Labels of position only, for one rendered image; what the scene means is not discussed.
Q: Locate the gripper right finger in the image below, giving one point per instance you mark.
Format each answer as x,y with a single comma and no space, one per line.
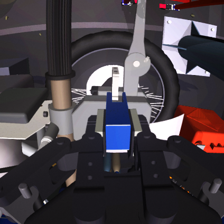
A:
153,158

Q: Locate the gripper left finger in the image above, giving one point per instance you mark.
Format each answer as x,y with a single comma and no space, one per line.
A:
89,158

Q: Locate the blue gauge block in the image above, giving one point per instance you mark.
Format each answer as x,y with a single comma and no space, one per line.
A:
117,135

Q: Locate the grey barrel adjuster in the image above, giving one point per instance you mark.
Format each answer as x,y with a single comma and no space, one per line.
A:
51,130

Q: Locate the grey lever perch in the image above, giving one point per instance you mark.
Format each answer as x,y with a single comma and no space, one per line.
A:
88,109

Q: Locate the black reach knob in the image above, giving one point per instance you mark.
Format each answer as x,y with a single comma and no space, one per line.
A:
94,90

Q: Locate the grey clutch lever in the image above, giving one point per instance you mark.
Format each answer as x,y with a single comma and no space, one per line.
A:
139,35

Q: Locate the white slotted block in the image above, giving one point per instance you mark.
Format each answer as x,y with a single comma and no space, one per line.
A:
115,84

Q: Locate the white dirt motorcycle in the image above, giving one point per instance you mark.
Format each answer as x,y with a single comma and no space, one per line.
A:
167,79

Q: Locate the red tool cart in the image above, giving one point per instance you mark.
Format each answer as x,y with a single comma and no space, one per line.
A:
193,4

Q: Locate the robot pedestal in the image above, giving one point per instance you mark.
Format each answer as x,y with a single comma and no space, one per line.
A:
202,49

